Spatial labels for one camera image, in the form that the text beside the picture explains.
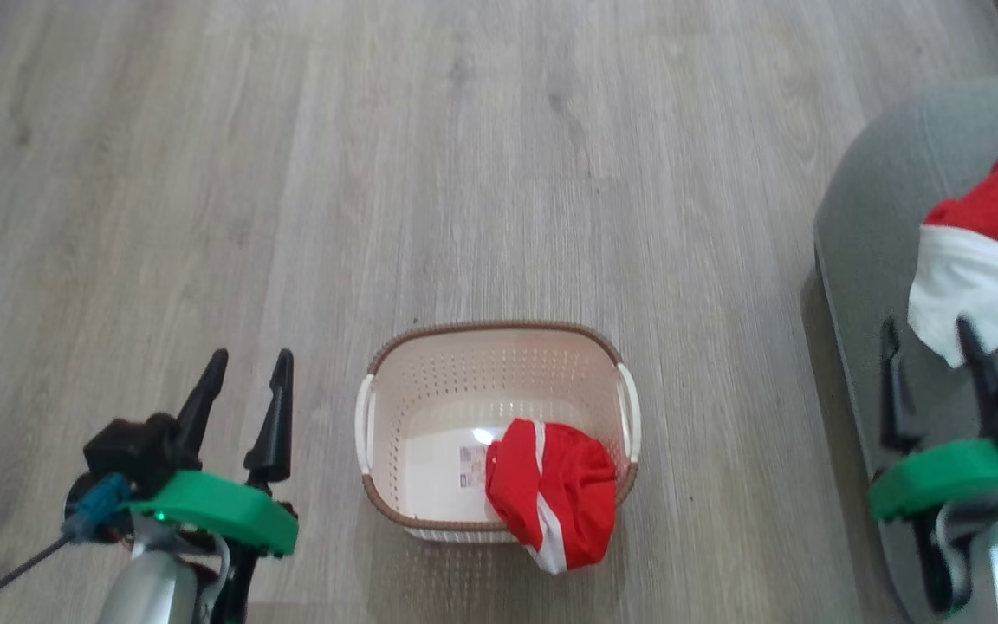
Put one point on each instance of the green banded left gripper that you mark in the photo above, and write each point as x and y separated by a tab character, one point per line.
222	507

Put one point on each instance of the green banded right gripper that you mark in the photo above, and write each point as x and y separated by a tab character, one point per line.
941	477

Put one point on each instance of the red and white shirt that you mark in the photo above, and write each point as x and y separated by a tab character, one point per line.
984	277

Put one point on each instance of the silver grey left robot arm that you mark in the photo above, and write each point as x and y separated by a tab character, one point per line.
148	581

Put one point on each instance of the grey and yellow sofa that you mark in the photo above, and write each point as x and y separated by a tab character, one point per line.
871	217

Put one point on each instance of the beige perforated plastic laundry basket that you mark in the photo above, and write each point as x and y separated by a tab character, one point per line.
464	390

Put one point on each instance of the white printed label sticker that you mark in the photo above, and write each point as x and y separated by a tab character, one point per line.
472	466

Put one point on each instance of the red shorts with white stripe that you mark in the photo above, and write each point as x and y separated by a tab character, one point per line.
568	485

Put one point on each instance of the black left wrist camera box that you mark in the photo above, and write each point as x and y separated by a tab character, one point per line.
131	451

